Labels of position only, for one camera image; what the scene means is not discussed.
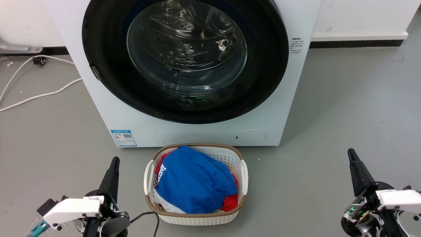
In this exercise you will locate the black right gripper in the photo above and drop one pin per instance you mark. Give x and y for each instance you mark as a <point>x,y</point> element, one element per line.
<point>365,200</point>

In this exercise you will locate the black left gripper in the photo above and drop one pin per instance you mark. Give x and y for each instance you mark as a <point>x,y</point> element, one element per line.
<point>111,225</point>

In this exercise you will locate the black round glass washer door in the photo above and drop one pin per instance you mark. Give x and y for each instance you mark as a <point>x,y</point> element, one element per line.
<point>269,65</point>

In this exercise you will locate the white front-load washing machine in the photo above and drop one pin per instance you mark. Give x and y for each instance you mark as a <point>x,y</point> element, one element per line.
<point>197,135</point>

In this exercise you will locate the blue energy label sticker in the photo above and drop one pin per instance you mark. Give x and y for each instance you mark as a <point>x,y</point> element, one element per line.
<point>123,138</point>

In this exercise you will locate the blue garment with white print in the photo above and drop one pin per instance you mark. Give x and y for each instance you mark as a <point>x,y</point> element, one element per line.
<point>194,181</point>

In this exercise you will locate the teal connector plug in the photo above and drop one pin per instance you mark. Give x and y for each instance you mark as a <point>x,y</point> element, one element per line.
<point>39,227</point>

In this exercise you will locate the white woven laundry basket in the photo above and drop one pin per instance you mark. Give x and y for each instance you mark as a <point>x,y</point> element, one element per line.
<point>197,219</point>

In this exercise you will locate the round filter cover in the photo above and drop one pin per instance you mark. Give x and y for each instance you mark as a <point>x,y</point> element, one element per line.
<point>250,137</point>

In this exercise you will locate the small text sticker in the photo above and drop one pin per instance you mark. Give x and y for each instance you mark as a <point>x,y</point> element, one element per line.
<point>296,45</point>

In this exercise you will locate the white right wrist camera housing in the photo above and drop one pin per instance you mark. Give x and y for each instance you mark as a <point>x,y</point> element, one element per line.
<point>401,199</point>

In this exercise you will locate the grey metal bracket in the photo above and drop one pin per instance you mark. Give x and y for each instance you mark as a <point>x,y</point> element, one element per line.
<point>16,47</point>

